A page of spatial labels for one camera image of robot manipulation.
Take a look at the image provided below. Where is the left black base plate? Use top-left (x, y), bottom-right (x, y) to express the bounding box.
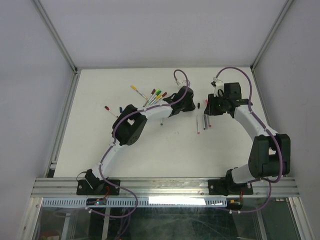
top-left (76, 179), bottom-right (120, 196)

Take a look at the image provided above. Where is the slotted grey cable duct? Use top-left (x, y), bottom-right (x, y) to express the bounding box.
top-left (42, 196), bottom-right (228, 208)

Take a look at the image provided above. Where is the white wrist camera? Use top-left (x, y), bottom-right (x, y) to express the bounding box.
top-left (210, 77), bottom-right (224, 97)
top-left (175, 79), bottom-right (189, 88)

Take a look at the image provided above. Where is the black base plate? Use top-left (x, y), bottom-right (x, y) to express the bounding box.
top-left (76, 179), bottom-right (120, 196)
top-left (207, 178), bottom-right (254, 197)

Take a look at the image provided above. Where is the aluminium front rail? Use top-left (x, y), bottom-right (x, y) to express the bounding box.
top-left (31, 177), bottom-right (300, 198)

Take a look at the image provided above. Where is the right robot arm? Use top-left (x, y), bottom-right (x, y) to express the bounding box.
top-left (204, 79), bottom-right (291, 196)

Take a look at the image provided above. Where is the grey purple pen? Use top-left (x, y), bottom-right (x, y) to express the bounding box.
top-left (203, 114), bottom-right (208, 130)

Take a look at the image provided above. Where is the purple capped marker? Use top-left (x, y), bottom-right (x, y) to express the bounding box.
top-left (196, 115), bottom-right (200, 135)

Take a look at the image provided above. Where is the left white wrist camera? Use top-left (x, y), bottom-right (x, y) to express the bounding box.
top-left (175, 79), bottom-right (189, 88)

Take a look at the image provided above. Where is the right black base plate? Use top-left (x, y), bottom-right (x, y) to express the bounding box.
top-left (207, 178), bottom-right (254, 197)

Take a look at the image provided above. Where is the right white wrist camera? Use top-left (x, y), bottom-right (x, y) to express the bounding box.
top-left (210, 77), bottom-right (224, 97)

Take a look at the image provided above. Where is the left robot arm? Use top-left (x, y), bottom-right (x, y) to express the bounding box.
top-left (76, 86), bottom-right (196, 196)

